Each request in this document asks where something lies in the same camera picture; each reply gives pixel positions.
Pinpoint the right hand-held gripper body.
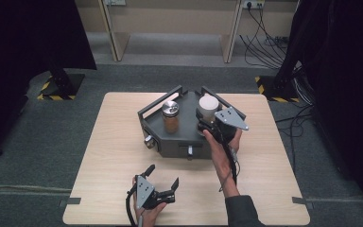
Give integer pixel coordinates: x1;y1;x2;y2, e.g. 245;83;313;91
201;107;250;145

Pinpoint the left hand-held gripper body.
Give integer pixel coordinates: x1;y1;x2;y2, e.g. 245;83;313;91
127;174;176;211

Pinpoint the white lid glass spice jar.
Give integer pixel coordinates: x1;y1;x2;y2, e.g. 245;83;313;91
198;94;220;124

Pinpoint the metal lid glass spice jar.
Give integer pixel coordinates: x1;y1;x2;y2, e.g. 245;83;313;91
161;100;181;134

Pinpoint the person's left hand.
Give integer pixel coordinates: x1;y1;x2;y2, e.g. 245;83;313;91
131;176;168;227

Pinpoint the person's right hand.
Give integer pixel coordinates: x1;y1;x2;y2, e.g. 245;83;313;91
202;128;244;173

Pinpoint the black striped stand base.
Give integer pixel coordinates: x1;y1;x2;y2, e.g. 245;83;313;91
254;75;301;104
37;73;86;101

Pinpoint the dark floor tape strip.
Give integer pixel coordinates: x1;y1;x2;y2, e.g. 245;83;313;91
291;196;315;211
58;197;82;208

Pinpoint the black curtain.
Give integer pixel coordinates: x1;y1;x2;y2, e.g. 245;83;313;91
275;0;363;219
0;0;97;163

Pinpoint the left hand-held gripper cable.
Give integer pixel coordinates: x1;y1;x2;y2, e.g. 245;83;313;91
125;187;146;227

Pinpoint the hand-held gripper cable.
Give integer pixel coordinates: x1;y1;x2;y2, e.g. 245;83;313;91
125;187;146;227
217;131;241;193

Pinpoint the right hand-held gripper cable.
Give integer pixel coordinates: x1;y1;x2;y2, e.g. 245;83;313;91
217;131;241;193

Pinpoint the black floor cable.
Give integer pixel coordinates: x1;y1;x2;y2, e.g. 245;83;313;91
275;105;317;173

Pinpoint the white cable bundle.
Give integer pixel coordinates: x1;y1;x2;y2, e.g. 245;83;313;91
292;74;317;107

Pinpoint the white wall socket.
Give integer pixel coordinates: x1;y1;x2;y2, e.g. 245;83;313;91
242;0;266;9

